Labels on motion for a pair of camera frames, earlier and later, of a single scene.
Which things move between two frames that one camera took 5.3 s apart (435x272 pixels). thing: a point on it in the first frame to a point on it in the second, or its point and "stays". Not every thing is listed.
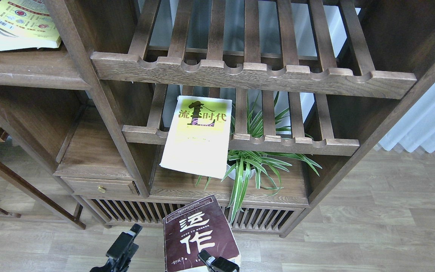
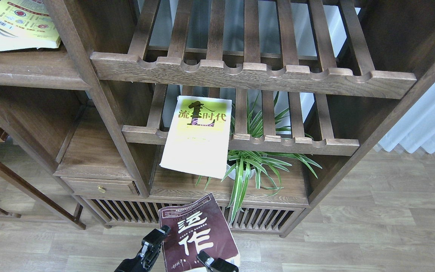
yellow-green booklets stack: (21, 24) stays
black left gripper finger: (220, 264) stays
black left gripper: (121, 253) to (151, 244)
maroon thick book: (201, 226) stays
